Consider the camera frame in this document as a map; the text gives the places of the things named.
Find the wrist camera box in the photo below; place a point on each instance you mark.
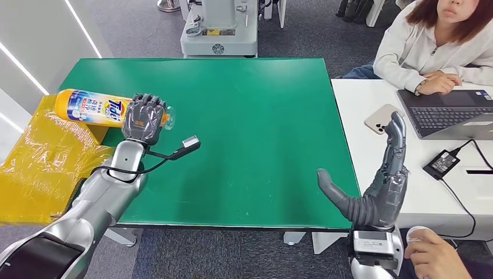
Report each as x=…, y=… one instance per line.
x=186, y=147
x=374, y=246

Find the orange detergent bottle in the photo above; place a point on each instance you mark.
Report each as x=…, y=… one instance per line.
x=88, y=107

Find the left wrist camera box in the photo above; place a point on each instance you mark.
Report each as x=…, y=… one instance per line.
x=186, y=147

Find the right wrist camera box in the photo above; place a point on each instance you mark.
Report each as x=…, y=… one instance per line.
x=374, y=246

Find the black boots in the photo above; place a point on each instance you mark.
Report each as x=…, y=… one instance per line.
x=352, y=9

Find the chrome stand base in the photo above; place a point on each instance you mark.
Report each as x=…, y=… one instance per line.
x=168, y=5

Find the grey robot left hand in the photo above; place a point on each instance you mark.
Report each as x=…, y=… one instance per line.
x=142, y=119

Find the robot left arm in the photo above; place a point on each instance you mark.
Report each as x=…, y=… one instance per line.
x=96, y=204

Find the white machine base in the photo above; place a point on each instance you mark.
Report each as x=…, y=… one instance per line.
x=219, y=38

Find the grey laptop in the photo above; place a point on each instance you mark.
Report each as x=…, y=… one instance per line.
x=443, y=115

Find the yellow plastic-wrapped cardboard box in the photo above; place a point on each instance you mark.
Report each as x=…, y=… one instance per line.
x=38, y=173

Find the beige smartphone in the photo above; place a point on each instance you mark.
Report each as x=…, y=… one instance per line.
x=375, y=119

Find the white table foot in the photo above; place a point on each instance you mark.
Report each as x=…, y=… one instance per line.
x=293, y=238
x=327, y=242
x=121, y=237

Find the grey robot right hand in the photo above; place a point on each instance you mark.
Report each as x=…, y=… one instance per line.
x=381, y=200

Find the black power adapter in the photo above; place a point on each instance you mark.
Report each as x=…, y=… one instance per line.
x=441, y=165

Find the black pen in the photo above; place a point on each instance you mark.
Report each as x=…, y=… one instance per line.
x=479, y=172

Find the person beside robot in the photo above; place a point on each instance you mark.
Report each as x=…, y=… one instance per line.
x=435, y=258

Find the seated person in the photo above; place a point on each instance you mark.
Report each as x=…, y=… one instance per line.
x=416, y=50

